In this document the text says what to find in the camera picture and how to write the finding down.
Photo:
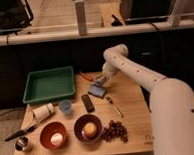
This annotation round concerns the black remote control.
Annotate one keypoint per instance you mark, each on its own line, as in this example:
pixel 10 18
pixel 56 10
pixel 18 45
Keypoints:
pixel 87 103

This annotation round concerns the black clamp on shelf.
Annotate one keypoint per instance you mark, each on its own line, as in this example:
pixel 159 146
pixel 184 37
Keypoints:
pixel 116 21

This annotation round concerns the black handled knife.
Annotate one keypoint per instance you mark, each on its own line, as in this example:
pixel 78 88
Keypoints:
pixel 21 132

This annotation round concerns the metal spoon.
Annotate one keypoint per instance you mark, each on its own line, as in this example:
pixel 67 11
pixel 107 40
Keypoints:
pixel 110 101

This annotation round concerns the dark maroon bowl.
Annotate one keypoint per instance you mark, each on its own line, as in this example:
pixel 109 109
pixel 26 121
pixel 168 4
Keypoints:
pixel 81 122

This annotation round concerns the white egg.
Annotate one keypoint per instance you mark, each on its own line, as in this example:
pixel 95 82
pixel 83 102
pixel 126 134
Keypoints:
pixel 56 139

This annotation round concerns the wooden board table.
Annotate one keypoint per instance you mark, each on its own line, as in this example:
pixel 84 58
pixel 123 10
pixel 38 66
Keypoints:
pixel 128 97

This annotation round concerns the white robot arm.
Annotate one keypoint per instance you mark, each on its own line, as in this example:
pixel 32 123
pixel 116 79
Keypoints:
pixel 171 102

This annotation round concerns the green plastic tray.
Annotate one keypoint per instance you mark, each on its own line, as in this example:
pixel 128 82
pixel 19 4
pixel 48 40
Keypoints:
pixel 49 85

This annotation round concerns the small metal cup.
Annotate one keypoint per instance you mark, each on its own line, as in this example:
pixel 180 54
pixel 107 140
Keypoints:
pixel 23 144

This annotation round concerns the yellow orange fruit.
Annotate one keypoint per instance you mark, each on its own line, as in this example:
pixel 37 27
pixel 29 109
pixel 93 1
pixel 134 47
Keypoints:
pixel 90 130

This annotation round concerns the bunch of dark grapes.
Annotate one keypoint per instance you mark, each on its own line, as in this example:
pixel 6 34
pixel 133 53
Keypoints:
pixel 115 130

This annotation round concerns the white vertical post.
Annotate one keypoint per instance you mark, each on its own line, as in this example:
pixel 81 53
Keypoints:
pixel 80 17

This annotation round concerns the white cup lying sideways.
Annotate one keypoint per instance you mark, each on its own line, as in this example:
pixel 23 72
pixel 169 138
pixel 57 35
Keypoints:
pixel 43 112

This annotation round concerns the orange carrot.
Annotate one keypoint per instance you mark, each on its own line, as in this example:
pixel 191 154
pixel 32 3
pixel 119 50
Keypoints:
pixel 86 76

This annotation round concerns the orange red bowl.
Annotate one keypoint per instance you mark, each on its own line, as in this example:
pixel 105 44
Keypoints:
pixel 48 131

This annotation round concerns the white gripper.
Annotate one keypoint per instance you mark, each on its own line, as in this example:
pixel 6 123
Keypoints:
pixel 101 79

